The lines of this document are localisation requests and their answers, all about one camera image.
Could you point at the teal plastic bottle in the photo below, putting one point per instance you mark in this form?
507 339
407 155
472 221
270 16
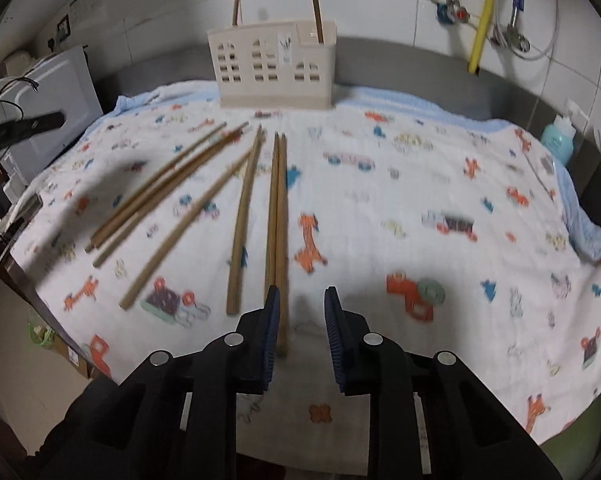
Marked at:
558 137

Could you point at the green plastic basket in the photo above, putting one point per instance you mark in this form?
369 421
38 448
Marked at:
40 335

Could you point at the wall power socket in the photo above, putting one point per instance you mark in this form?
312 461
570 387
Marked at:
63 25

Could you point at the beige plastic chopstick holder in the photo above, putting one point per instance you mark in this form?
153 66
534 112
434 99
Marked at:
260 67

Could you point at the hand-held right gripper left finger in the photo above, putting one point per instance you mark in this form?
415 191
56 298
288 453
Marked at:
272 330

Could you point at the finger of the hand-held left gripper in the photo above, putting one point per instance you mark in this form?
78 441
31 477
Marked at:
30 125

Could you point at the printed blanket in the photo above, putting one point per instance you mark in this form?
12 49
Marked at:
380 220

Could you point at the long brown chopstick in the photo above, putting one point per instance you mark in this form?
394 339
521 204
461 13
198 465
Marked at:
315 5
236 2

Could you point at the row of wooden chopsticks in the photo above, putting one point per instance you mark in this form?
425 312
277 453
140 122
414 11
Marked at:
245 210

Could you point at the white microwave oven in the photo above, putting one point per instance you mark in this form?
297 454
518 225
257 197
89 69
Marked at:
60 100

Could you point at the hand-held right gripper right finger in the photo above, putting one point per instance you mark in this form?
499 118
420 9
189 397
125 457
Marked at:
333 340

